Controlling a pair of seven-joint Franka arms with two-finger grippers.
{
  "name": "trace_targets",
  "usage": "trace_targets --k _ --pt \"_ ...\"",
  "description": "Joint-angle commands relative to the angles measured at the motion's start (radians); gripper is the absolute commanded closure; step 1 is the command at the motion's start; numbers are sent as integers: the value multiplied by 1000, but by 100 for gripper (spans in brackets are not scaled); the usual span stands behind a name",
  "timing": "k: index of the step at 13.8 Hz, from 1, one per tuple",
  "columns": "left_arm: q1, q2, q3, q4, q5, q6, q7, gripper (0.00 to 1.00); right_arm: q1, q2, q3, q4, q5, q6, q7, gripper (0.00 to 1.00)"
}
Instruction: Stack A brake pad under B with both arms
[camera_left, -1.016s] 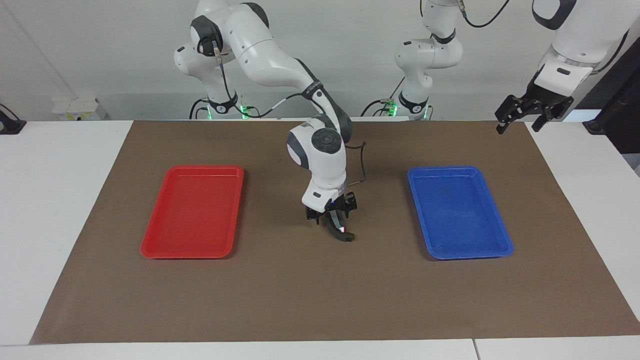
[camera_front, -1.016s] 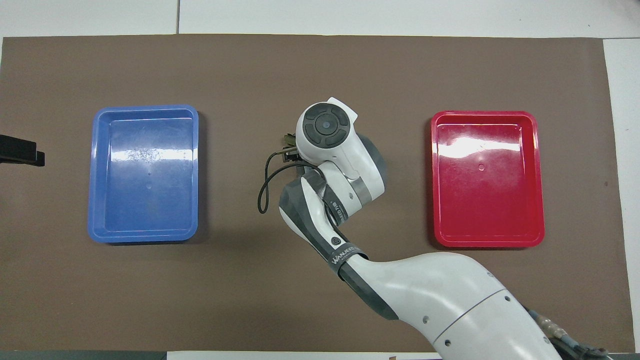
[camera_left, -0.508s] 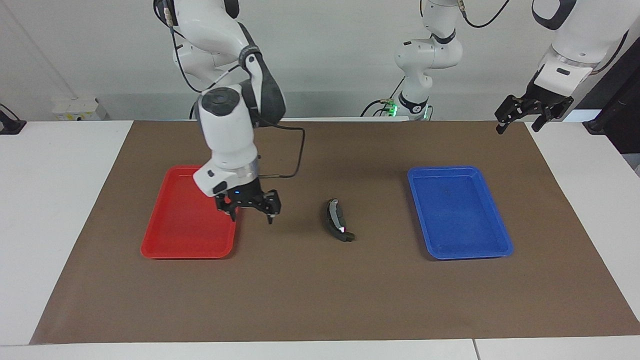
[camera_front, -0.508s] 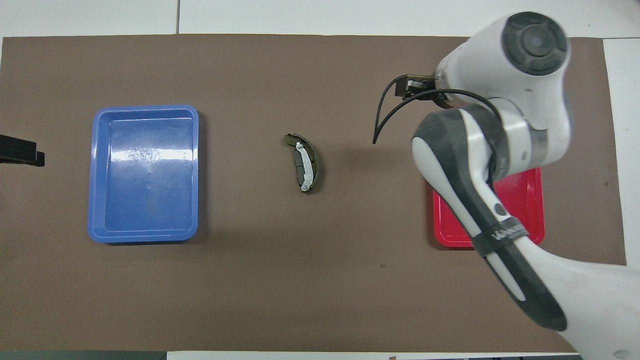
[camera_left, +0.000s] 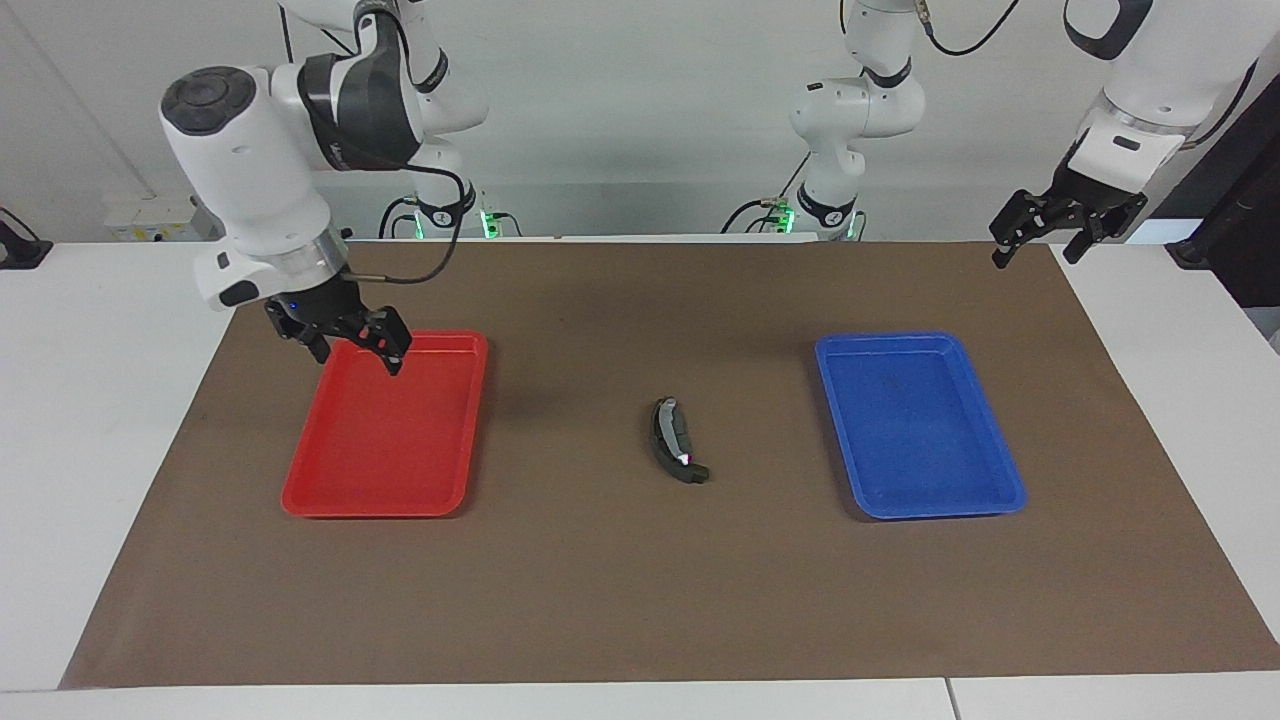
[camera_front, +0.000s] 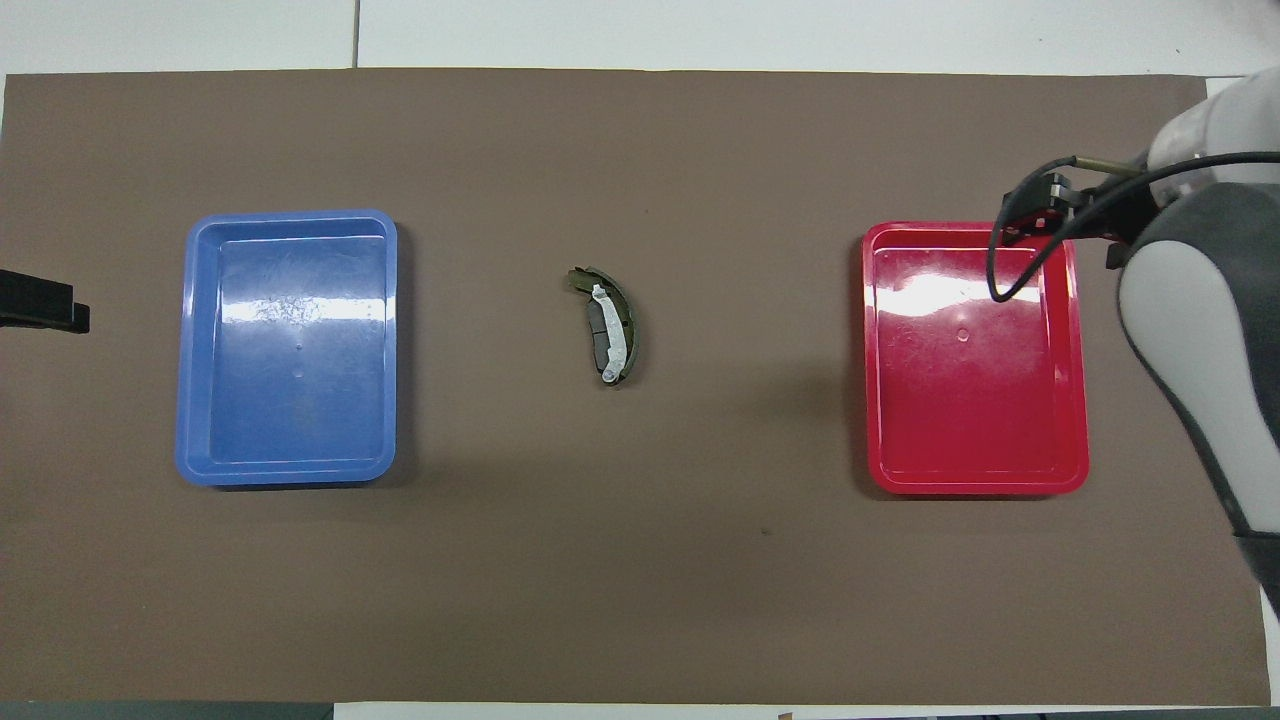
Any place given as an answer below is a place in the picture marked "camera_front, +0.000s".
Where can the red plastic tray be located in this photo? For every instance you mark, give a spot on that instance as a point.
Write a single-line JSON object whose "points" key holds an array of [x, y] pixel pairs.
{"points": [[970, 400]]}

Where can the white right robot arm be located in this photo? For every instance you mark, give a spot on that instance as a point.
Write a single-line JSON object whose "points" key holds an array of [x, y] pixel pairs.
{"points": [[1190, 320]]}

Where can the brown table mat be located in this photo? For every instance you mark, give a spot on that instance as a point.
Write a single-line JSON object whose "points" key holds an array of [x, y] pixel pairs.
{"points": [[640, 560]]}

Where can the dark grey brake pad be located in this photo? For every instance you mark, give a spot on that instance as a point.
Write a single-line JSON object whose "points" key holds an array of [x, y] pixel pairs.
{"points": [[598, 335]]}

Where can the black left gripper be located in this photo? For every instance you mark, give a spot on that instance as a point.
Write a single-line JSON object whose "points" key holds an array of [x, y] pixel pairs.
{"points": [[35, 288]]}

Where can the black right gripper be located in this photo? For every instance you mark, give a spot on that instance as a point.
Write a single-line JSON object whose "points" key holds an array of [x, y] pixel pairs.
{"points": [[1110, 215]]}

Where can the curved brake shoe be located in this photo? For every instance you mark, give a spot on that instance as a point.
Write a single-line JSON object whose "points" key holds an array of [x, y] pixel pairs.
{"points": [[622, 320]]}

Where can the blue plastic tray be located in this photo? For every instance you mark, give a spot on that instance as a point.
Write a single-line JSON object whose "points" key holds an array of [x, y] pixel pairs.
{"points": [[290, 400]]}

